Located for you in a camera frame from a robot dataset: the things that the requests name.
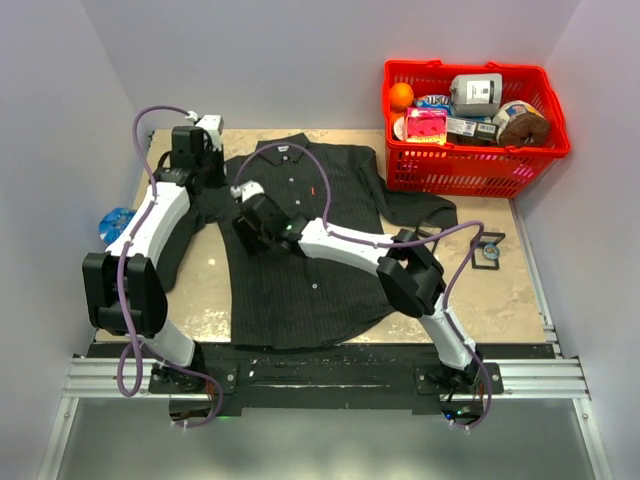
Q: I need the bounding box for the black pinstriped button shirt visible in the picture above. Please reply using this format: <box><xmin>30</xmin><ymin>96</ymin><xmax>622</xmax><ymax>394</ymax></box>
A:
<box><xmin>156</xmin><ymin>133</ymin><xmax>458</xmax><ymax>350</ymax></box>

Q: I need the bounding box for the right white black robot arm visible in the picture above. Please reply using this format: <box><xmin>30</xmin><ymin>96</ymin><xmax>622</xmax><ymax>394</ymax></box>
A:
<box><xmin>231</xmin><ymin>183</ymin><xmax>482</xmax><ymax>393</ymax></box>

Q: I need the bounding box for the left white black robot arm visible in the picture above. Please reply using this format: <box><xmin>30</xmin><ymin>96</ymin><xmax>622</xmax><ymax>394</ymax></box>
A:
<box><xmin>82</xmin><ymin>115</ymin><xmax>226</xmax><ymax>397</ymax></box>

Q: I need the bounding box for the black framed brooch card left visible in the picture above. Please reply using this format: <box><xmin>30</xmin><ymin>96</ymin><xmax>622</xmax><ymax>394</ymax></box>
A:
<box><xmin>414</xmin><ymin>219</ymin><xmax>443</xmax><ymax>254</ymax></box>

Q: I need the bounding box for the black framed brooch card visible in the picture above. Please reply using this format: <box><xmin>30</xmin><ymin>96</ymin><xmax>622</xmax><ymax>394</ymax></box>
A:
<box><xmin>414</xmin><ymin>219</ymin><xmax>443</xmax><ymax>254</ymax></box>
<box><xmin>471</xmin><ymin>232</ymin><xmax>506</xmax><ymax>271</ymax></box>

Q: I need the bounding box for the black framed brooch card right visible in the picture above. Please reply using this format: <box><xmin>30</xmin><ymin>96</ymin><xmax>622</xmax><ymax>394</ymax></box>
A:
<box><xmin>471</xmin><ymin>232</ymin><xmax>506</xmax><ymax>271</ymax></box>

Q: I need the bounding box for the blue wrapped round package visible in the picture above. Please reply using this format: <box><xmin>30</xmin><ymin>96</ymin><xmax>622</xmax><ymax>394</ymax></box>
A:
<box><xmin>99</xmin><ymin>207</ymin><xmax>136</xmax><ymax>245</ymax></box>

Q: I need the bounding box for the orange fruit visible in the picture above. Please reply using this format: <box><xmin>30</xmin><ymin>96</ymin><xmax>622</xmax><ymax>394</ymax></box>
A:
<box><xmin>388</xmin><ymin>82</ymin><xmax>414</xmax><ymax>112</ymax></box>

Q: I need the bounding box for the pink snack box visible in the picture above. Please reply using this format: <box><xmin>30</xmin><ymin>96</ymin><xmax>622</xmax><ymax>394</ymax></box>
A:
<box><xmin>404</xmin><ymin>107</ymin><xmax>447</xmax><ymax>146</ymax></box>

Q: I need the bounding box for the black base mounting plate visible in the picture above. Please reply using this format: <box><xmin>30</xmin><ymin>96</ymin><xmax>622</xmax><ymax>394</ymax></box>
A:
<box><xmin>144</xmin><ymin>342</ymin><xmax>557</xmax><ymax>418</ymax></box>

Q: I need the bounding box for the red plastic shopping basket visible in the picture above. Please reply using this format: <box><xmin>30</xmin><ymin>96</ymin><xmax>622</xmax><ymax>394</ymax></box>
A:
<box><xmin>381</xmin><ymin>59</ymin><xmax>571</xmax><ymax>198</ymax></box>

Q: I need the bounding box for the blue white barcode box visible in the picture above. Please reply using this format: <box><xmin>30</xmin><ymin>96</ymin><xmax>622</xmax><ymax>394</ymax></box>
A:
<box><xmin>446</xmin><ymin>117</ymin><xmax>498</xmax><ymax>142</ymax></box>

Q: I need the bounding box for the grey labelled bag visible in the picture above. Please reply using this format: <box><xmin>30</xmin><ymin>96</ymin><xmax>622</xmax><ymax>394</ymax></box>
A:
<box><xmin>450</xmin><ymin>73</ymin><xmax>503</xmax><ymax>118</ymax></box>

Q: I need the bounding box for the white round labelled package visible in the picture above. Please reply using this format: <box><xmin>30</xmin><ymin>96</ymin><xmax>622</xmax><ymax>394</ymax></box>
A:
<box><xmin>492</xmin><ymin>100</ymin><xmax>545</xmax><ymax>129</ymax></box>

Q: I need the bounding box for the brown doughnut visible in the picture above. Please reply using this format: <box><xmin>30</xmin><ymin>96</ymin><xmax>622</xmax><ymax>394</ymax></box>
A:
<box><xmin>497</xmin><ymin>113</ymin><xmax>551</xmax><ymax>147</ymax></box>

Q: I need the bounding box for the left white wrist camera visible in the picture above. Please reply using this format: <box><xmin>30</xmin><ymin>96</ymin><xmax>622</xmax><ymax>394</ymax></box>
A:
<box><xmin>185</xmin><ymin>111</ymin><xmax>224</xmax><ymax>151</ymax></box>

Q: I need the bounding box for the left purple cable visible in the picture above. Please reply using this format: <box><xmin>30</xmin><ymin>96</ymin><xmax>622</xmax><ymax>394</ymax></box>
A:
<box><xmin>116</xmin><ymin>105</ymin><xmax>226</xmax><ymax>429</ymax></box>

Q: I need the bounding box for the purple cable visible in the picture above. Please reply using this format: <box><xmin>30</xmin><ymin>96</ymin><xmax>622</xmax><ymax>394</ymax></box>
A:
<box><xmin>232</xmin><ymin>142</ymin><xmax>496</xmax><ymax>431</ymax></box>
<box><xmin>116</xmin><ymin>105</ymin><xmax>226</xmax><ymax>429</ymax></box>

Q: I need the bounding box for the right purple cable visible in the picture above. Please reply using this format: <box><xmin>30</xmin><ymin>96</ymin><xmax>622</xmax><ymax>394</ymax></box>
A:
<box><xmin>232</xmin><ymin>142</ymin><xmax>496</xmax><ymax>431</ymax></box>

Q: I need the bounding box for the aluminium frame rail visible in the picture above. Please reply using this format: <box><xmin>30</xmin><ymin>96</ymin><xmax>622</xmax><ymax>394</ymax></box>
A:
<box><xmin>53</xmin><ymin>196</ymin><xmax>611</xmax><ymax>479</ymax></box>

